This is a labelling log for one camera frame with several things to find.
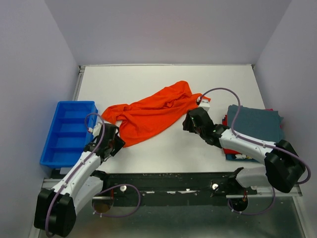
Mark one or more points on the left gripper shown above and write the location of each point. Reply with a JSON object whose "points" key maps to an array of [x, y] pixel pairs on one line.
{"points": [[120, 143]]}

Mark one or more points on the orange t shirt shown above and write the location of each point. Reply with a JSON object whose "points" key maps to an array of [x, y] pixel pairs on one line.
{"points": [[152, 115]]}

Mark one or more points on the aluminium frame rail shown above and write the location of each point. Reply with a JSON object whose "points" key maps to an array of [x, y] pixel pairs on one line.
{"points": [[34, 232]]}

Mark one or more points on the folded red t shirt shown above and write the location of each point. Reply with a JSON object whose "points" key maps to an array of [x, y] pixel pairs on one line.
{"points": [[224, 122]]}

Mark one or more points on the folded teal t shirt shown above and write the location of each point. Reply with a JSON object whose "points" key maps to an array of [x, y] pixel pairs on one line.
{"points": [[260, 124]]}

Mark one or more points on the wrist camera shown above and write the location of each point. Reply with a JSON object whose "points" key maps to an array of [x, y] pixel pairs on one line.
{"points": [[96, 129], [204, 104]]}

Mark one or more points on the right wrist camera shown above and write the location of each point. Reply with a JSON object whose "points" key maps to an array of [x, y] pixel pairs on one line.
{"points": [[204, 104]]}

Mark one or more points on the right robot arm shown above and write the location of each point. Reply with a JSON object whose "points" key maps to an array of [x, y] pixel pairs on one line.
{"points": [[281, 168]]}

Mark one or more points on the blue plastic bin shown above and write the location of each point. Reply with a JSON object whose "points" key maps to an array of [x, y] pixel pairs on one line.
{"points": [[68, 133]]}

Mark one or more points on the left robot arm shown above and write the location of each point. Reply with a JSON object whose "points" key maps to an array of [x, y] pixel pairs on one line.
{"points": [[57, 208]]}

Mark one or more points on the black mounting base rail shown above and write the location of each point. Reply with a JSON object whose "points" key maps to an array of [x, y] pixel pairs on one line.
{"points": [[171, 189]]}

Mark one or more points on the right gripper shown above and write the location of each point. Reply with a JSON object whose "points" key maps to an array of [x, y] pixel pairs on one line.
{"points": [[186, 123]]}

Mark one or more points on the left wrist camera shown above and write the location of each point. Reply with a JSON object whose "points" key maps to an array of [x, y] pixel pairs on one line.
{"points": [[96, 129]]}

